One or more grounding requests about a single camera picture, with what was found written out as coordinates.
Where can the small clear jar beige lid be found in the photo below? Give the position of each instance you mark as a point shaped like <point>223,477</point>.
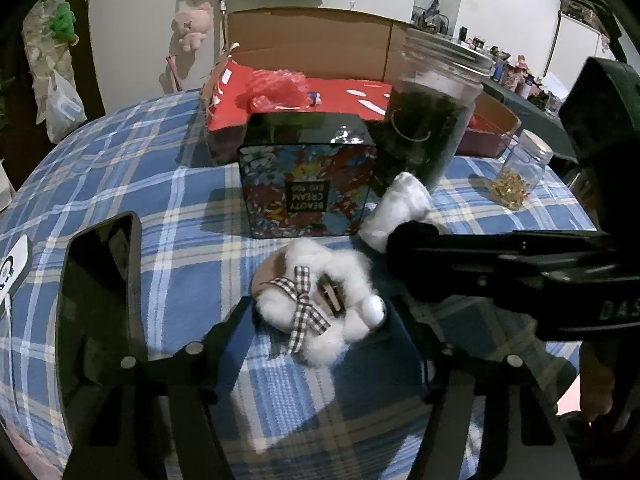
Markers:
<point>522,170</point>

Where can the red mesh bath pouf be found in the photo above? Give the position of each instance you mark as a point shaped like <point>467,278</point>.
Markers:
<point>277,87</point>

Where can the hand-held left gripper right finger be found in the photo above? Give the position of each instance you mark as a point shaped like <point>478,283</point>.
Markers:
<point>405,332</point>

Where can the pink bunny plush toy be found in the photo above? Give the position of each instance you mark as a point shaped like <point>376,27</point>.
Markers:
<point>190,22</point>

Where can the green plush toy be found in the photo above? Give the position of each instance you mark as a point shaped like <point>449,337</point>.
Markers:
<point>62,20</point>

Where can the white plastic bag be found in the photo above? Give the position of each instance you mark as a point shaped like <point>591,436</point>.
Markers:
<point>62,107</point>

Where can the floral tin box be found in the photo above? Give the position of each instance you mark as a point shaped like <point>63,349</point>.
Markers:
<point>305,190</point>

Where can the small pink hanging item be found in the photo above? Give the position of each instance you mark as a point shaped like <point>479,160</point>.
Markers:
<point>173,72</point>

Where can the black and white plush toy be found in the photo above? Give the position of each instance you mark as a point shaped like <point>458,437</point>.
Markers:
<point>415,240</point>

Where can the dark green cloth covered table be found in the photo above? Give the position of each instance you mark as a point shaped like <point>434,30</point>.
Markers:
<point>530,117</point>

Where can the dark brown door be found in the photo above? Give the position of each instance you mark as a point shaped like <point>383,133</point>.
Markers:
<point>91,70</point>

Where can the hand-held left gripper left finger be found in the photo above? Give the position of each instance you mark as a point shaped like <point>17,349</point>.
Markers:
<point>235,332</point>

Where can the clear drinking glass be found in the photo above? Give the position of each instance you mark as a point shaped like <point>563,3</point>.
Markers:
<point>552,106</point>

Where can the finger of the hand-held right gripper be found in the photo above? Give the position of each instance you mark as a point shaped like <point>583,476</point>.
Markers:
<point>525,242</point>
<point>475,280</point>

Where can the row of cosmetic bottles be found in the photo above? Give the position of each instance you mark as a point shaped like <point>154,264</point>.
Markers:
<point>510,67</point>

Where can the large jar with silver lid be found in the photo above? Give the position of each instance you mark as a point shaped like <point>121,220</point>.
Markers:
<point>430,110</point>

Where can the red-lined cardboard box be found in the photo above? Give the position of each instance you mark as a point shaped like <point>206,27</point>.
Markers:
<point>310,40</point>

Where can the blue plaid tablecloth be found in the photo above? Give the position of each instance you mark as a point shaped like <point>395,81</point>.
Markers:
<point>150,170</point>

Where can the camouflage cloth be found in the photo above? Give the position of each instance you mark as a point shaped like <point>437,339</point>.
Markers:
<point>585,10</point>

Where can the person's right hand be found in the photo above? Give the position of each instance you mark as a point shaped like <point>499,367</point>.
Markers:
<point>595,390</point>

